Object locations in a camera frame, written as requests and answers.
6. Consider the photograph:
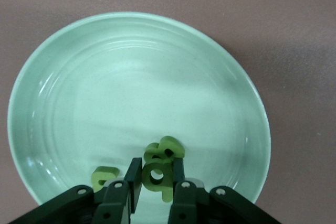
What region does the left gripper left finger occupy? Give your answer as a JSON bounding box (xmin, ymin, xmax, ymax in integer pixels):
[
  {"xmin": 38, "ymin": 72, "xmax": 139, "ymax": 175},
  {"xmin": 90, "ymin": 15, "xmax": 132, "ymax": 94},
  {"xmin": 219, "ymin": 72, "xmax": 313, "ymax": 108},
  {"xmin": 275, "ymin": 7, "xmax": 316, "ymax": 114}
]
[{"xmin": 7, "ymin": 157, "xmax": 144, "ymax": 224}]

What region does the green small letter b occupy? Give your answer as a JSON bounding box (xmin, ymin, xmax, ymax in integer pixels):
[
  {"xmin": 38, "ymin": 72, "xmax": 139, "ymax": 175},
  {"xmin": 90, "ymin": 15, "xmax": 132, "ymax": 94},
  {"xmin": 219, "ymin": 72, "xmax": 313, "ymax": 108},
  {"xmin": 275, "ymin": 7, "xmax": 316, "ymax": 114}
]
[{"xmin": 141, "ymin": 161, "xmax": 174, "ymax": 204}]

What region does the green capital letter B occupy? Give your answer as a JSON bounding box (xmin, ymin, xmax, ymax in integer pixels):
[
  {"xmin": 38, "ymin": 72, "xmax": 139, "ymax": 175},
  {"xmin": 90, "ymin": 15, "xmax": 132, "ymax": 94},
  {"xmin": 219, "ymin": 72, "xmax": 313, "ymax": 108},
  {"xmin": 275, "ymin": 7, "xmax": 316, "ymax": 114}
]
[{"xmin": 143, "ymin": 136, "xmax": 186, "ymax": 166}]

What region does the green plate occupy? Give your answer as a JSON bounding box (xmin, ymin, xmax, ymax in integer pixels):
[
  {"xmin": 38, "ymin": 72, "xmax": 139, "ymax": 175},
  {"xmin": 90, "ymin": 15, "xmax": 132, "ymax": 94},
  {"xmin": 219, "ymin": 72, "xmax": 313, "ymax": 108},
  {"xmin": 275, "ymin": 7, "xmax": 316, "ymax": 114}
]
[{"xmin": 7, "ymin": 11, "xmax": 271, "ymax": 209}]

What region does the green letter u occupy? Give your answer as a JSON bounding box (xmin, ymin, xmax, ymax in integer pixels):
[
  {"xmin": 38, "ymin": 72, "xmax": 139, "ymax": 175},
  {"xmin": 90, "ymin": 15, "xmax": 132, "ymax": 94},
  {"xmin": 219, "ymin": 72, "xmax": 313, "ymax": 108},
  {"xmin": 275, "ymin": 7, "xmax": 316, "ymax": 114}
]
[{"xmin": 91, "ymin": 166, "xmax": 120, "ymax": 193}]

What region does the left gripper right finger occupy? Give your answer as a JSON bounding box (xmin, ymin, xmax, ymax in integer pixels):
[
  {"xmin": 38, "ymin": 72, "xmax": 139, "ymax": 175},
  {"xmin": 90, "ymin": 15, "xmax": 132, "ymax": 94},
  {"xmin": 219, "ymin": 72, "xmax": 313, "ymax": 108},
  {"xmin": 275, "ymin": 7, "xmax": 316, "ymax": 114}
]
[{"xmin": 167, "ymin": 157, "xmax": 281, "ymax": 224}]

